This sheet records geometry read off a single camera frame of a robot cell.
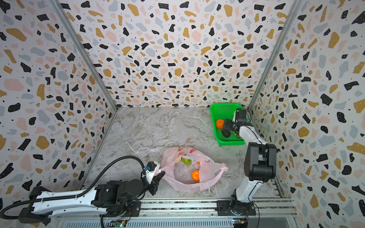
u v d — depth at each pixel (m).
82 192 0.49
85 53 0.87
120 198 0.50
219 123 1.05
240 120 0.75
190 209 0.76
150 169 0.58
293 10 0.72
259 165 0.49
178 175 0.86
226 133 1.00
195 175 0.83
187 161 0.85
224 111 1.24
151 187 0.60
